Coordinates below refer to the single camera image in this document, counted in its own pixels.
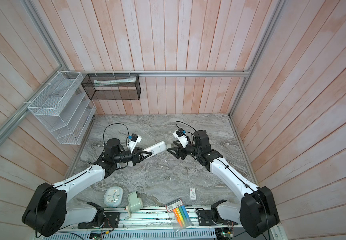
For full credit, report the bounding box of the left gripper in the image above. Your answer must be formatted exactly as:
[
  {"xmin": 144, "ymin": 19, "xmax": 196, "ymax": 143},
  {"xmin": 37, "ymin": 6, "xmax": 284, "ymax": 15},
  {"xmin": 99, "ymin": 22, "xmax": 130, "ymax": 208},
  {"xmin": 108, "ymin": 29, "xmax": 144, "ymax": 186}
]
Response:
[{"xmin": 113, "ymin": 146, "xmax": 152, "ymax": 166}]

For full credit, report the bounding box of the white air conditioner remote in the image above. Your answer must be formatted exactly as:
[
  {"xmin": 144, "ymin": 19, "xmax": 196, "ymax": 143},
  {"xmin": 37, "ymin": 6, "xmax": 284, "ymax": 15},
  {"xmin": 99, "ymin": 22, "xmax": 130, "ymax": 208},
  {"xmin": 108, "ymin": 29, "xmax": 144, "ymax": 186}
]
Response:
[{"xmin": 143, "ymin": 141, "xmax": 167, "ymax": 156}]

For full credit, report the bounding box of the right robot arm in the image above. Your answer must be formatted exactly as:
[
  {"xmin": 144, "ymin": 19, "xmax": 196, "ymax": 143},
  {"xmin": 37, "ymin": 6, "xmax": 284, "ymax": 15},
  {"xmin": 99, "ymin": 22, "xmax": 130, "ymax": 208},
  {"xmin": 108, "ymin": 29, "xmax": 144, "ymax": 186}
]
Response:
[{"xmin": 168, "ymin": 129, "xmax": 280, "ymax": 238}]

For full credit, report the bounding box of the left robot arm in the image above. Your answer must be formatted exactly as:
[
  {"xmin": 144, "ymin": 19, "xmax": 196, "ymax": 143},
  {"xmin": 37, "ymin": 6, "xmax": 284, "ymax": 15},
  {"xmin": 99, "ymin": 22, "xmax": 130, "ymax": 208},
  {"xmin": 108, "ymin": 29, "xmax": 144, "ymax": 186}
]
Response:
[{"xmin": 22, "ymin": 138, "xmax": 166, "ymax": 237}]

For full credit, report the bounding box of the pale green alarm clock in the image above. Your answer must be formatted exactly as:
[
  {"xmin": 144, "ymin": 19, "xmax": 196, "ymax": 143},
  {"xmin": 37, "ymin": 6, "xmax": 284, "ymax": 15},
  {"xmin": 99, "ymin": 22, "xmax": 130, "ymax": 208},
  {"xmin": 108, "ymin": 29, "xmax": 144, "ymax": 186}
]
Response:
[{"xmin": 104, "ymin": 186, "xmax": 124, "ymax": 208}]

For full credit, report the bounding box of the pack of coloured markers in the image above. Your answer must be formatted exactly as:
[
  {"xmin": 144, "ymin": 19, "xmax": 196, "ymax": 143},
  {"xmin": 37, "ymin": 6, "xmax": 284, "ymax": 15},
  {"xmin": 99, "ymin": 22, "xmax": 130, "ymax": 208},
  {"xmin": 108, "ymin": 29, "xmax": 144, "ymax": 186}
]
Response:
[{"xmin": 165, "ymin": 198, "xmax": 192, "ymax": 232}]

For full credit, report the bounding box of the paper in black basket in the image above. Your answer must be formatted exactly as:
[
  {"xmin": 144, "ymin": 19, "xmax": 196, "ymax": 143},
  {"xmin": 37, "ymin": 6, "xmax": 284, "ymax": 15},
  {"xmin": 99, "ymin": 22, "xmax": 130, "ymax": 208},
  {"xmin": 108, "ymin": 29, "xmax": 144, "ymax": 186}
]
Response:
[{"xmin": 94, "ymin": 77, "xmax": 137, "ymax": 87}]

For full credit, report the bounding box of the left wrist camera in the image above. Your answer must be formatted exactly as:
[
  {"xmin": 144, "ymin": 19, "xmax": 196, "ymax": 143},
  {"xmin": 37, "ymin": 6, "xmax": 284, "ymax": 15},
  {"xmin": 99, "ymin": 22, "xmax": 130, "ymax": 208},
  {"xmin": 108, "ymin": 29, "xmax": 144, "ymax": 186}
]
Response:
[{"xmin": 127, "ymin": 134, "xmax": 142, "ymax": 153}]

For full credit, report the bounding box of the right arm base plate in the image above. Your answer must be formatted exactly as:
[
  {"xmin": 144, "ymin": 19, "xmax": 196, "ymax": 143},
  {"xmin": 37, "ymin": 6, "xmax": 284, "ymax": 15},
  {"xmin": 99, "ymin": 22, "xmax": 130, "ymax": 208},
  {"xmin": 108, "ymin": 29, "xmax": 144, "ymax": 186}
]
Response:
[{"xmin": 195, "ymin": 208, "xmax": 239, "ymax": 226}]

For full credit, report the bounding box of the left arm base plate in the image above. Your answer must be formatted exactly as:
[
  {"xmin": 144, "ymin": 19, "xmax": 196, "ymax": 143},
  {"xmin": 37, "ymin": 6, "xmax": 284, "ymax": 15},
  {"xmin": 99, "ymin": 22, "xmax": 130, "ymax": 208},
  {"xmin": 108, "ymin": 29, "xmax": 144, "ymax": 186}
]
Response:
[{"xmin": 78, "ymin": 212, "xmax": 120, "ymax": 229}]

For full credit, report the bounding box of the black wire mesh basket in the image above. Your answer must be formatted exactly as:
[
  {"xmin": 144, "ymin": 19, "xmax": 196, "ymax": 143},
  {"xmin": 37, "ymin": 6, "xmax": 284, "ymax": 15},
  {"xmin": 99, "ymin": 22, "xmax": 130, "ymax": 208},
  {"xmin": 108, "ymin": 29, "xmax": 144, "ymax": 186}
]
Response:
[{"xmin": 82, "ymin": 73, "xmax": 142, "ymax": 101}]

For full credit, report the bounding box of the white wire mesh shelf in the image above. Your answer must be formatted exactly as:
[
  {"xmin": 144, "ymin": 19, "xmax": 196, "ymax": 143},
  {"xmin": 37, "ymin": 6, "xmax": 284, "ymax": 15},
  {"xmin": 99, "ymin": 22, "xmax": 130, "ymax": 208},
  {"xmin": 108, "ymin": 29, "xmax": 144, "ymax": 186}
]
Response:
[{"xmin": 28, "ymin": 72, "xmax": 96, "ymax": 145}]

